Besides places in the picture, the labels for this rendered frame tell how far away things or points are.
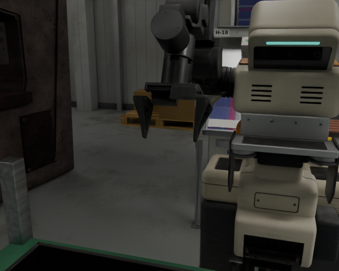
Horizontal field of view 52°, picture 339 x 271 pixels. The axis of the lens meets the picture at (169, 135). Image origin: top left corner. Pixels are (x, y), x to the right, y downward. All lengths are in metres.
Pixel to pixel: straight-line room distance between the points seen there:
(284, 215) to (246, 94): 0.37
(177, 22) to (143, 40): 5.85
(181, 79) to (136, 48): 5.87
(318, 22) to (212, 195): 0.74
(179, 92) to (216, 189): 0.76
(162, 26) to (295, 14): 0.41
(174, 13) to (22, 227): 0.44
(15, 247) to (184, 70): 0.43
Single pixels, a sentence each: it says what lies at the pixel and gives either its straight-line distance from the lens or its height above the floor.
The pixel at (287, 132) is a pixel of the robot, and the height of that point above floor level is 1.06.
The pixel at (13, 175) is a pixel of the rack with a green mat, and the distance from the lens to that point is 0.62.
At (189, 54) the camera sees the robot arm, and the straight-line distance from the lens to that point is 0.67.
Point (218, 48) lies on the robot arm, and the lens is 0.88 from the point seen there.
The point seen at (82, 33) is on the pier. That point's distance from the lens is 6.63.
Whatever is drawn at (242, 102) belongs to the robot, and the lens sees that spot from 0.97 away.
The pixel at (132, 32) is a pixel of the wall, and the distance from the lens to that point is 6.53.
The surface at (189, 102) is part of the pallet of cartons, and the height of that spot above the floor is 0.42.
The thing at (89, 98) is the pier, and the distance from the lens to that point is 6.68.
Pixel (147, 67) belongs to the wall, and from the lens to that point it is 6.46.
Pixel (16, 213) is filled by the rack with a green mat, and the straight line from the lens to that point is 0.65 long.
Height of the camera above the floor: 1.29
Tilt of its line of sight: 15 degrees down
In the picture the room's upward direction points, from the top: straight up
